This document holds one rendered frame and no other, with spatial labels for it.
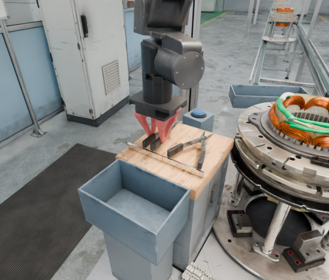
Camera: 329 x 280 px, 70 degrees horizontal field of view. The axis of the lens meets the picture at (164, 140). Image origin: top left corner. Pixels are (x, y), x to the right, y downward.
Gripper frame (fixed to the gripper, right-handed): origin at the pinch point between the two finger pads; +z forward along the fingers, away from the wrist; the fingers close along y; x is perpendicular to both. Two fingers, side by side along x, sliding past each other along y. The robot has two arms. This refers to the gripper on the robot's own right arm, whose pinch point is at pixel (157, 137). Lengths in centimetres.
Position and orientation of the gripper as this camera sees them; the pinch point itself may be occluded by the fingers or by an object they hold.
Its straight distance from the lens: 51.5
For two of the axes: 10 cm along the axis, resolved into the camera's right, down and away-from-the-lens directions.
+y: 8.5, 3.0, -4.3
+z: -0.1, 8.3, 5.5
